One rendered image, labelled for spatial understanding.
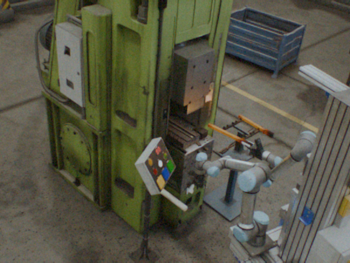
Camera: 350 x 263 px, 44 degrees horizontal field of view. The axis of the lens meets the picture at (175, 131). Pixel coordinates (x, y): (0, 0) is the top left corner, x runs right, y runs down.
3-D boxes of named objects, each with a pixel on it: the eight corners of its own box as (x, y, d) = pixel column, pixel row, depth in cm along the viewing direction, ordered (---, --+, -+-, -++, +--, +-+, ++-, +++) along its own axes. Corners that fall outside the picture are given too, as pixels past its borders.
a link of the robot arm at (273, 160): (277, 170, 329) (278, 161, 324) (264, 164, 335) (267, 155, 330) (282, 166, 334) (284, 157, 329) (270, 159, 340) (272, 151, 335)
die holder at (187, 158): (208, 176, 411) (214, 138, 385) (180, 195, 387) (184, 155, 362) (166, 149, 441) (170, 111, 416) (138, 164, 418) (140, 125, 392)
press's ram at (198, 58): (215, 91, 362) (222, 46, 340) (183, 106, 339) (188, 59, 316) (179, 73, 385) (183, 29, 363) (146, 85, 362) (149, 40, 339)
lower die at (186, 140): (198, 141, 380) (199, 133, 375) (182, 150, 367) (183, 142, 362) (165, 120, 403) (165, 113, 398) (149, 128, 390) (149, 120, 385)
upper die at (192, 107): (203, 106, 360) (204, 96, 354) (186, 114, 347) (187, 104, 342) (167, 86, 383) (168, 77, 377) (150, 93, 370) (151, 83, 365)
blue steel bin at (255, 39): (298, 63, 749) (308, 23, 708) (275, 78, 696) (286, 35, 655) (239, 42, 807) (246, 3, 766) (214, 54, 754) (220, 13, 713)
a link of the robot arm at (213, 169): (224, 165, 298) (214, 157, 305) (212, 171, 292) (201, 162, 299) (223, 174, 302) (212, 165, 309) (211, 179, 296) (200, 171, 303)
